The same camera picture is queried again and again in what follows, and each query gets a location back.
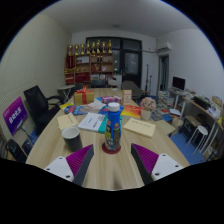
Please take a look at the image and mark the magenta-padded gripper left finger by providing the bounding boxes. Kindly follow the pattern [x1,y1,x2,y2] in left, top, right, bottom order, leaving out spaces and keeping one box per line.
[44,143,95,187]

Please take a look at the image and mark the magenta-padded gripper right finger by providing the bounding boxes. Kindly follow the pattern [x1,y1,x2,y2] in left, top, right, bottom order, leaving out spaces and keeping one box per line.
[130,143,184,185]

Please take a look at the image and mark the blue drink bottle white cap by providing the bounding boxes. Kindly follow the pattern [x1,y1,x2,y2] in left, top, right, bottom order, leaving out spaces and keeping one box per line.
[104,101,123,153]

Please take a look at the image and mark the dark grey cup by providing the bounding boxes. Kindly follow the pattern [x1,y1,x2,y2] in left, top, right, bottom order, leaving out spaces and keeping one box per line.
[61,126,84,153]

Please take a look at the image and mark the beige paper envelope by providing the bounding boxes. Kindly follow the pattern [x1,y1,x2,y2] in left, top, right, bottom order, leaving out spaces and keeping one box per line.
[56,112,80,132]
[122,117,157,139]

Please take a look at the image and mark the flat round red coaster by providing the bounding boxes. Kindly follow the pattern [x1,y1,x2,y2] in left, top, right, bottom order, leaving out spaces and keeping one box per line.
[101,142,122,155]

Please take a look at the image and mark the black bag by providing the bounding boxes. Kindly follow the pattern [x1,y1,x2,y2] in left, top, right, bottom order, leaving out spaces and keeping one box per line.
[4,138,28,164]

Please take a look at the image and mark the white round stool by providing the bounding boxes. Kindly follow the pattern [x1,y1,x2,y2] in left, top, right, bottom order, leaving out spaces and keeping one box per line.
[189,124,209,148]

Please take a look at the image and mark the white printed booklet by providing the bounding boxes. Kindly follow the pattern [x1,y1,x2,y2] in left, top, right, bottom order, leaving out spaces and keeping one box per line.
[77,112,107,133]

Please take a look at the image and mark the teal book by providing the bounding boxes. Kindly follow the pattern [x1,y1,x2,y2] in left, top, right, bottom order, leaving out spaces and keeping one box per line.
[97,114,108,134]

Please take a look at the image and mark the blue colourful booklet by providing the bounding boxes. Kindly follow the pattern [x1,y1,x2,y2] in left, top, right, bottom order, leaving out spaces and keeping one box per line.
[64,104,101,116]

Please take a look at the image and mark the pink flowers in white pot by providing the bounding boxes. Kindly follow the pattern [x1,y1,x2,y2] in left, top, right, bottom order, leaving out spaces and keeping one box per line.
[139,96,157,121]

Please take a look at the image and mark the orange red booklet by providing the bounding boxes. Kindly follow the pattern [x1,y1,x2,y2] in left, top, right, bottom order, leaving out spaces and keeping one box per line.
[120,104,142,119]

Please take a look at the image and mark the wooden side desk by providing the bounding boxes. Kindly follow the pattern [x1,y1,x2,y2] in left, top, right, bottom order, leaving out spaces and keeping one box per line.
[168,88,224,158]

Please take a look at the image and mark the black office chair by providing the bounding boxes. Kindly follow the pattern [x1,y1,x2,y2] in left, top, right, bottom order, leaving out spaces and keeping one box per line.
[23,84,64,134]

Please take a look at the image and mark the purple sign board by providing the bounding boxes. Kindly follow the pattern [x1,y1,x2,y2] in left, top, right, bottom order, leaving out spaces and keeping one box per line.
[2,96,29,136]

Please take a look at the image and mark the yellow gift box red ribbon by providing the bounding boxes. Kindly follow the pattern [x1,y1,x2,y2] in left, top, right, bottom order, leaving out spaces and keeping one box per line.
[73,86,96,106]

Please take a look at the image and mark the small beige standing box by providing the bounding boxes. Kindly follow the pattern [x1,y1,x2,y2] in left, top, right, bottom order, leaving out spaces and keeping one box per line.
[121,89,133,106]

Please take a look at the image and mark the small white table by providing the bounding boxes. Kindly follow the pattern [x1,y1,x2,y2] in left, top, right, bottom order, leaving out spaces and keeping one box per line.
[57,84,76,101]

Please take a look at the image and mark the black computer monitor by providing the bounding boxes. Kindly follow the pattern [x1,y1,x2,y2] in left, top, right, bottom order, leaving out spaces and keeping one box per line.
[172,76,186,92]

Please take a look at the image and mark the pink packet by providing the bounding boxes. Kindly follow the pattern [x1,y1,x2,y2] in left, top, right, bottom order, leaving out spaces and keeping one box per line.
[100,95,122,104]

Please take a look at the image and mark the tan armchair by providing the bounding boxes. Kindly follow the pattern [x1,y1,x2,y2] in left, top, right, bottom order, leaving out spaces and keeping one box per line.
[120,80,143,101]

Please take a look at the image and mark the black tripod stand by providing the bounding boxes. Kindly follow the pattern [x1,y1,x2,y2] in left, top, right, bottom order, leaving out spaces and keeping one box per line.
[143,63,153,96]

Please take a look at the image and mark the wooden shelf unit with trophies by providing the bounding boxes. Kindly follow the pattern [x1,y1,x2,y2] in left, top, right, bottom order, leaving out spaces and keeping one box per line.
[64,39,115,86]

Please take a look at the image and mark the black framed glass door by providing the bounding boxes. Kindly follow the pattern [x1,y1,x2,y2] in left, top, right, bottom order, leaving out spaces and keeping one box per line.
[85,36,143,88]

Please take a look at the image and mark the white wall air conditioner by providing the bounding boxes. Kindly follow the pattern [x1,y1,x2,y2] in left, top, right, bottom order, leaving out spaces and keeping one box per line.
[156,41,173,54]

